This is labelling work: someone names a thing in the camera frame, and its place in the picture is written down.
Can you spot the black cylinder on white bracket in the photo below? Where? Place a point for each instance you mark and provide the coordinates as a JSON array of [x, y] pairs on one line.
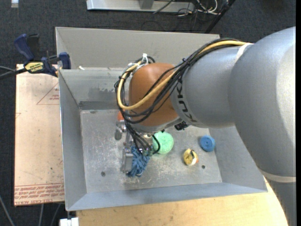
[[181, 125]]

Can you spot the yellow and white toy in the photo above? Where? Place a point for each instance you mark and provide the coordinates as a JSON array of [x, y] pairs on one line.
[[190, 157]]

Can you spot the blue shaggy cloth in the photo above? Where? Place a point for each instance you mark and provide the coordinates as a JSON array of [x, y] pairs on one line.
[[140, 162]]

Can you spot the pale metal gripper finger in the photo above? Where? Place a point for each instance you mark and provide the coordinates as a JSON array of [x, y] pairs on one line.
[[127, 161]]

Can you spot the brown cardboard board, red print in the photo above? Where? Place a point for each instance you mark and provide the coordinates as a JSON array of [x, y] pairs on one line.
[[37, 131]]

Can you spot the grey metal bin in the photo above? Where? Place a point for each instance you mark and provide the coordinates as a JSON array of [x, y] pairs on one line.
[[98, 149]]

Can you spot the blue round disc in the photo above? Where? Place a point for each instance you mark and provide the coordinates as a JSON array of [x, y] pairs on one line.
[[207, 143]]

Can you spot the green round sponge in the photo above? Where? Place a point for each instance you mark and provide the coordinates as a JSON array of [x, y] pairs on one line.
[[165, 142]]

